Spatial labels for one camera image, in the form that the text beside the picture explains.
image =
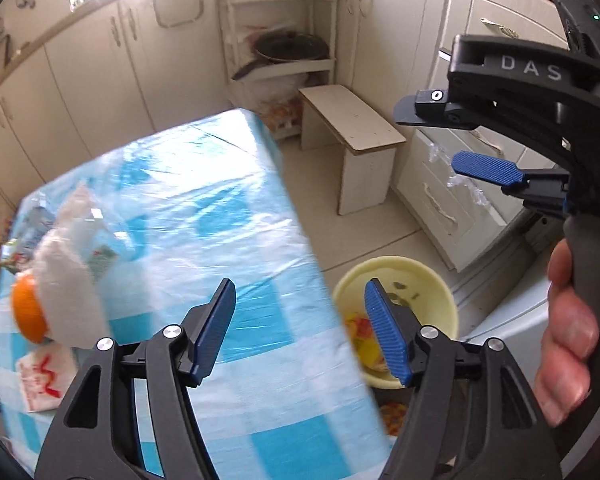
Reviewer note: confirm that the yellow plastic bin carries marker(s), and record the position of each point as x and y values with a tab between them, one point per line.
430	282

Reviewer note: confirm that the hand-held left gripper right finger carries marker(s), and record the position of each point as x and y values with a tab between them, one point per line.
385	330

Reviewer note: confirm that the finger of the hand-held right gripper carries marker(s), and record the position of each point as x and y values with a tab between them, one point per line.
485	167
430	107

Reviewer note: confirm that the cream drawer unit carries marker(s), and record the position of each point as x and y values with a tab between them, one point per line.
480	35

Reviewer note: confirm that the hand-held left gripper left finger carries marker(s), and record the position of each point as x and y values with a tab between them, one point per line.
215	325

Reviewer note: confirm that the white corner shelf rack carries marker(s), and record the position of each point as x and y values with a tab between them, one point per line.
320	25

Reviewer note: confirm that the small wooden stool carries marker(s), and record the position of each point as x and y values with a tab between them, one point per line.
350	120

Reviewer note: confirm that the cream kitchen cabinets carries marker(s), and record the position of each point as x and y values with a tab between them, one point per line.
105	60

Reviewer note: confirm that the person's right hand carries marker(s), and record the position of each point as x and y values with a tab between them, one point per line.
567	335

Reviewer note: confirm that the white plastic bag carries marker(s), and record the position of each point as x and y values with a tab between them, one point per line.
82	212
70	295

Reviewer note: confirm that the white packet red print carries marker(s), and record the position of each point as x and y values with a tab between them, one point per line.
45	380

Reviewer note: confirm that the orange round fruit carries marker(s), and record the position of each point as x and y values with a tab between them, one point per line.
27	307

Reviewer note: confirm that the cream tall cabinet doors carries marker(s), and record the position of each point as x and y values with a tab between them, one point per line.
395	20

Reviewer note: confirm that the clear plastic bag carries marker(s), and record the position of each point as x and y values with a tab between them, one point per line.
277	87

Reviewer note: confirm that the blue checkered tablecloth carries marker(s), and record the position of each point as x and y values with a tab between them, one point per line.
220	200

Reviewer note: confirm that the dark frying pan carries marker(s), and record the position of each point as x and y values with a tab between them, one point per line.
290	47

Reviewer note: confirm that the orange yellow wrapper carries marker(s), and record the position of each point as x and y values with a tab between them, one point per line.
362	332

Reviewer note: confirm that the orange snack pack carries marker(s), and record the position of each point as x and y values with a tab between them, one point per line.
282	117

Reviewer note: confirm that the orange patterned wrapper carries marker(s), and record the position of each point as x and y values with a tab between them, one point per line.
394	417

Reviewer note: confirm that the white appliance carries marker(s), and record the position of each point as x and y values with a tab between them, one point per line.
510	320

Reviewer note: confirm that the pale blue packet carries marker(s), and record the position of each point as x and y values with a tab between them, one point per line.
40	222

